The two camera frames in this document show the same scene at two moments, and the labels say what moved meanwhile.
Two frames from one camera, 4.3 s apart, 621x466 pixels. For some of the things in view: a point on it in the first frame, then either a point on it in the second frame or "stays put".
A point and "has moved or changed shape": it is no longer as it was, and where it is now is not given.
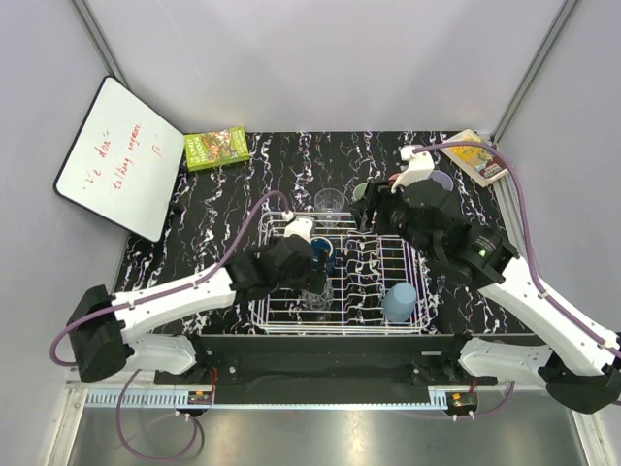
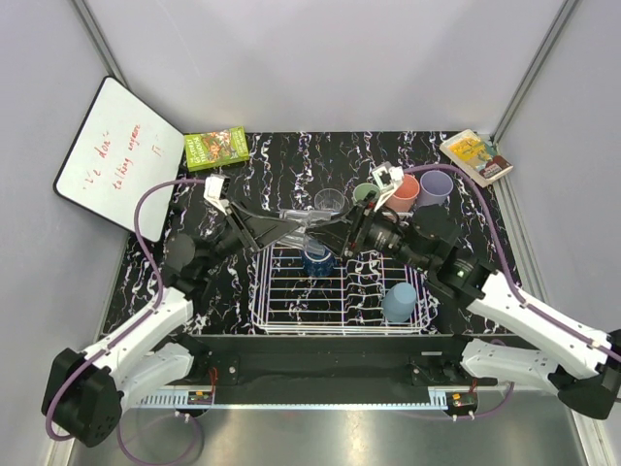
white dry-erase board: (121, 160) stays put
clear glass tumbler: (329, 204) stays put
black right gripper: (363, 208) to (338, 235)
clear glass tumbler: (319, 302) has moved or changed shape
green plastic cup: (359, 190) stays put
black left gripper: (310, 278) to (257, 232)
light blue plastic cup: (398, 302) stays put
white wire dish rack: (375, 285) stays put
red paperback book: (495, 168) stays put
